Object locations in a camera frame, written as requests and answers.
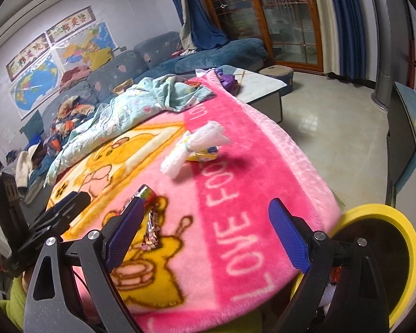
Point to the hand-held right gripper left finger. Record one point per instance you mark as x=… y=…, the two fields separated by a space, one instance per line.
x=124 y=236

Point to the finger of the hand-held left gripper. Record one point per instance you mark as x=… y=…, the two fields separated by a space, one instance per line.
x=72 y=206

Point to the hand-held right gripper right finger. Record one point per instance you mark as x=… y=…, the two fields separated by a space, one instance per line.
x=287 y=239

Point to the colourful foil candy wrapper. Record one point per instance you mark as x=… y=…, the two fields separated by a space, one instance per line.
x=152 y=222

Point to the yellow-rimmed black bin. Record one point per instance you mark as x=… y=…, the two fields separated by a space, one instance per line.
x=384 y=236

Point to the white foam fruit net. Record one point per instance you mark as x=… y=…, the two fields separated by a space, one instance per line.
x=194 y=145

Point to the person's left forearm green sleeve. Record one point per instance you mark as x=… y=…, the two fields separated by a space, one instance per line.
x=14 y=301

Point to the pink printed blanket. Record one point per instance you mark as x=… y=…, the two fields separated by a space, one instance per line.
x=228 y=215

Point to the orange patterned clothes heap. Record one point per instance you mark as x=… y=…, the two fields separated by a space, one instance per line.
x=69 y=111

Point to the yellow snack packet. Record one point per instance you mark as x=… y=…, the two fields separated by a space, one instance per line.
x=202 y=156

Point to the light blue printed quilt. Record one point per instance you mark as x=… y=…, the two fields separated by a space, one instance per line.
x=131 y=107

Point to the golden box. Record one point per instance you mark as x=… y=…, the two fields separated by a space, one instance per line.
x=123 y=86

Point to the red and pink clothes pile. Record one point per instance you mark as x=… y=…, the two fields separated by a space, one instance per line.
x=74 y=74

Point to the grey-blue heart-print sofa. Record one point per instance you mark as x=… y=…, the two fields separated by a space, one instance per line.
x=124 y=66

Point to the glass television stand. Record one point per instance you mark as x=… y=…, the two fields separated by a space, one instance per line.
x=405 y=138

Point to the grey white-topped coffee table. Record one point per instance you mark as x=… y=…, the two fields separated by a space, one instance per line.
x=260 y=86

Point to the framed calligraphy banner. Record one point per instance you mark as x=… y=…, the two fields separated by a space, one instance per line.
x=27 y=53
x=72 y=24

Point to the blue round ottoman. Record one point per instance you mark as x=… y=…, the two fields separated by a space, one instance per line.
x=279 y=76

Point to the purple bag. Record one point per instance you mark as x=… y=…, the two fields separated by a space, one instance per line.
x=228 y=79

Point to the silver tower air conditioner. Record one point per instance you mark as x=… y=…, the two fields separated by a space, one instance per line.
x=384 y=41

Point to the blue curtain with beige lining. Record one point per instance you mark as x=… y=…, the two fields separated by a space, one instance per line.
x=197 y=17
x=343 y=24

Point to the wooden-framed glass door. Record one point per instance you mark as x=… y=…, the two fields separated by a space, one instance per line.
x=263 y=17

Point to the blue world wall map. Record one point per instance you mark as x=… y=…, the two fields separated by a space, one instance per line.
x=34 y=79

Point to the colourful country wall map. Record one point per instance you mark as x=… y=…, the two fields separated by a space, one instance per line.
x=86 y=43

